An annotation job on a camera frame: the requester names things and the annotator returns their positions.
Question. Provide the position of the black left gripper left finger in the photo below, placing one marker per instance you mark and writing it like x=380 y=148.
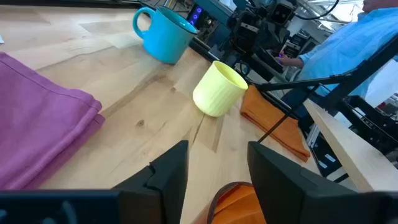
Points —
x=168 y=174

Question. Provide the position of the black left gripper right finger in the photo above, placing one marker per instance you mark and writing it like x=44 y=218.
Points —
x=280 y=186

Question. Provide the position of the orange cup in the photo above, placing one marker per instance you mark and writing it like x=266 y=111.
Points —
x=236 y=205

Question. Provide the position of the pale yellow ribbed cup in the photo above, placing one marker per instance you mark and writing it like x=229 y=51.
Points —
x=217 y=91

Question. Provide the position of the blue ceramic mug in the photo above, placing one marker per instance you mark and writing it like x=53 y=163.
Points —
x=168 y=37

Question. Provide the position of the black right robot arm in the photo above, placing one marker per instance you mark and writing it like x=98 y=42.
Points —
x=252 y=34

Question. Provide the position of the orange folded cloth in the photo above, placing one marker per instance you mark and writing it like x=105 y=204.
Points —
x=270 y=118

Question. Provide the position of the black equipment rack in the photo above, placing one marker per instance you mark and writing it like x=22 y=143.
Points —
x=370 y=124

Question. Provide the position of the purple folded cloth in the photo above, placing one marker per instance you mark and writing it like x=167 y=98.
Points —
x=40 y=124

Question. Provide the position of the person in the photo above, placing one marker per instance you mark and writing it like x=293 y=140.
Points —
x=345 y=46

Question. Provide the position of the computer tower with purple lights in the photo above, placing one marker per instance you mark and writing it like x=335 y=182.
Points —
x=202 y=20

